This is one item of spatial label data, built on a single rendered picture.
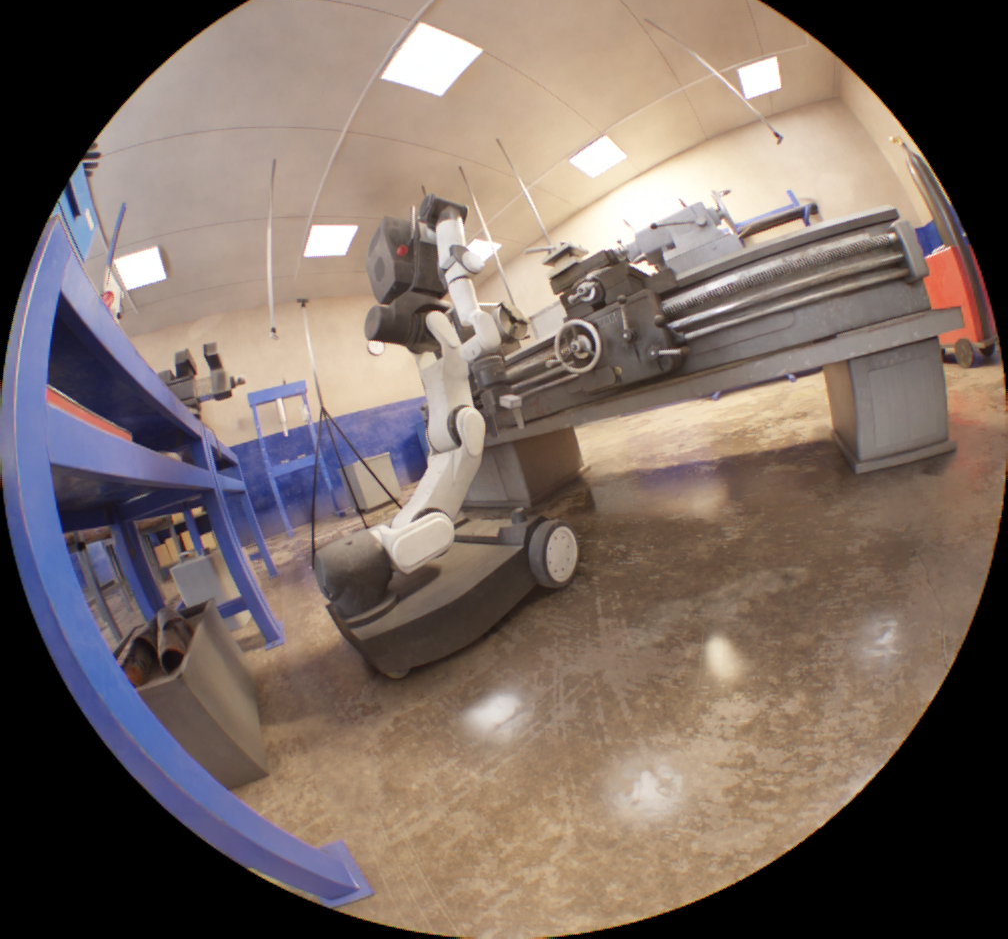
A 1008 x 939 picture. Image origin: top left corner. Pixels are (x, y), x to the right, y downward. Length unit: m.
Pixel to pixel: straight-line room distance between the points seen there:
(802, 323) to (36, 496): 1.58
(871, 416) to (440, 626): 1.43
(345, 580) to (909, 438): 1.74
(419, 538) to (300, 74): 3.13
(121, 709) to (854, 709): 0.82
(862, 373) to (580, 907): 1.37
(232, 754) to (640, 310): 1.62
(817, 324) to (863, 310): 0.21
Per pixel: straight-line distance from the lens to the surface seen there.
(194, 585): 1.72
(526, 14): 3.21
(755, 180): 5.01
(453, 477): 0.94
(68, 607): 0.37
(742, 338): 1.24
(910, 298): 1.43
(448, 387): 1.00
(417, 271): 1.09
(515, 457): 1.76
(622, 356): 1.18
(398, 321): 0.99
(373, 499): 3.52
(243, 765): 0.83
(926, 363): 1.40
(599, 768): 0.56
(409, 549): 0.80
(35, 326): 0.43
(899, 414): 1.35
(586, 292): 1.14
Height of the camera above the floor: 0.51
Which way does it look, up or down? 3 degrees down
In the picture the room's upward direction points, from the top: 18 degrees counter-clockwise
